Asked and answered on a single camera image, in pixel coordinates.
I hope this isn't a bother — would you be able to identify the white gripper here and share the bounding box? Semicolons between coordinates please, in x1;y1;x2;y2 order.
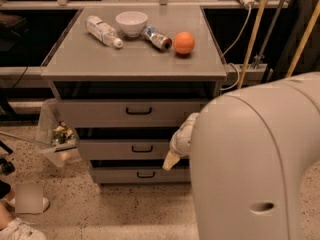
162;113;199;171

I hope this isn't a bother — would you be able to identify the grey drawer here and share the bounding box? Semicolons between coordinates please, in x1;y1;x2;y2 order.
89;167;190;184
77;140;169;160
57;99;207;128

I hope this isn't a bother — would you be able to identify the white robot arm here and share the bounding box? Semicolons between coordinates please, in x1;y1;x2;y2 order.
163;72;320;240

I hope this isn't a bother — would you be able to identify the grey top drawer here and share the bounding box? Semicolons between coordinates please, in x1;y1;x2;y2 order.
57;99;207;128

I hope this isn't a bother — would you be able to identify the grey bottom drawer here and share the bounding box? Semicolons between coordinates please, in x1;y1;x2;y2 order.
89;167;190;184

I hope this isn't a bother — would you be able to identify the grey drawer cabinet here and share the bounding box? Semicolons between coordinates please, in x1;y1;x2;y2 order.
42;5;226;169

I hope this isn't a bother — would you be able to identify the orange ball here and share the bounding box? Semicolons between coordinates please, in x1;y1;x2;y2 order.
173;32;195;55

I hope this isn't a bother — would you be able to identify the crushed silver can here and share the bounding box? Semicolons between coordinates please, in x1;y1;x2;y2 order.
142;25;172;51

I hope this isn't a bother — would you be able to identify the clear plastic trash bag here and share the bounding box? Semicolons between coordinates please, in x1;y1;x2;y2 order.
35;99;81;168

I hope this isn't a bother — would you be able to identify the white bowl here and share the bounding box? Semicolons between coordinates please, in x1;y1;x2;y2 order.
116;11;148;37

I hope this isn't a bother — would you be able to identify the clear plastic water bottle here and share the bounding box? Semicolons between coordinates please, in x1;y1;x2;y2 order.
85;15;123;49

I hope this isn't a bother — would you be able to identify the white shoe lower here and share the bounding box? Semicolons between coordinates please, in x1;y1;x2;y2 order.
0;218;48;240

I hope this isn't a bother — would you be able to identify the white power cable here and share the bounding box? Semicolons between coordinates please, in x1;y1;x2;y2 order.
218;4;254;92

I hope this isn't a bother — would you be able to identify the wooden ladder frame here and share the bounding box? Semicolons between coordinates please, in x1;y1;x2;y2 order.
237;0;320;89

